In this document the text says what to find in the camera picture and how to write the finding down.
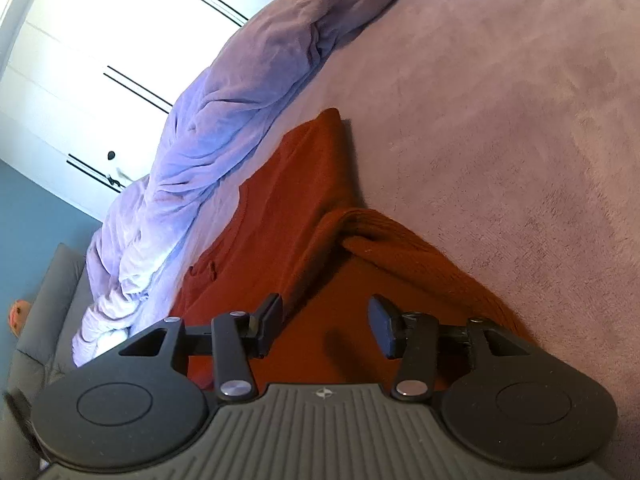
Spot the white wardrobe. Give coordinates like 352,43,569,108
1,0,272,219

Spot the grey upholstered headboard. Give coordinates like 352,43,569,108
1,244,92,479

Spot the lilac rumpled duvet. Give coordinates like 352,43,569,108
70,0,393,366

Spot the lilac bed sheet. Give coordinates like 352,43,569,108
142,0,639,479

